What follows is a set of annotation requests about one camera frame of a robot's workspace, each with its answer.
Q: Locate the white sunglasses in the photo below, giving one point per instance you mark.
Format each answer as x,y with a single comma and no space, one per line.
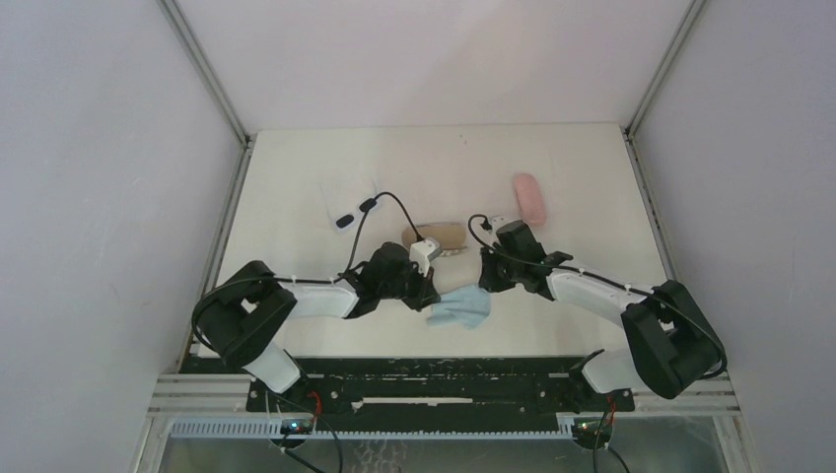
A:
343,197

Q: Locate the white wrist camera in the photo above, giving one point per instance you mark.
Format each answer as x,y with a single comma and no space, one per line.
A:
423,252
497,222

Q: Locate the aluminium frame rail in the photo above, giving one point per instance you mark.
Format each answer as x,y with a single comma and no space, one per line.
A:
233,406

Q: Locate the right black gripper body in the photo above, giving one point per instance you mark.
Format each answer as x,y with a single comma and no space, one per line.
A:
493,275

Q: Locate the patterned glasses case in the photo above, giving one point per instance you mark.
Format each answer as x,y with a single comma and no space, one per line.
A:
451,236

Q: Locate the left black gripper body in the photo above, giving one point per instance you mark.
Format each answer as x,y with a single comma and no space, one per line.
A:
422,294

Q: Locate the light blue cloth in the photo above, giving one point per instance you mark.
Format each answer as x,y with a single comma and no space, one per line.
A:
468,306

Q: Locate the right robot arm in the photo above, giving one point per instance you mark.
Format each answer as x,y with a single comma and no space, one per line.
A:
670,342

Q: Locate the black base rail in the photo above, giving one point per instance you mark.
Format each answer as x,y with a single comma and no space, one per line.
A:
483,379

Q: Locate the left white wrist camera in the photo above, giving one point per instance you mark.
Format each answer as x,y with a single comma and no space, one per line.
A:
423,252

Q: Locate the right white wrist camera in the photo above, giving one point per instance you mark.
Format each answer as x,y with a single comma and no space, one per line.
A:
497,222

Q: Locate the pink glasses case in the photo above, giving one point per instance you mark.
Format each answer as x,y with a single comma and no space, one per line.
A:
530,201

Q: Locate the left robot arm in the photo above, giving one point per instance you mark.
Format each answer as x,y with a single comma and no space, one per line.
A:
240,319

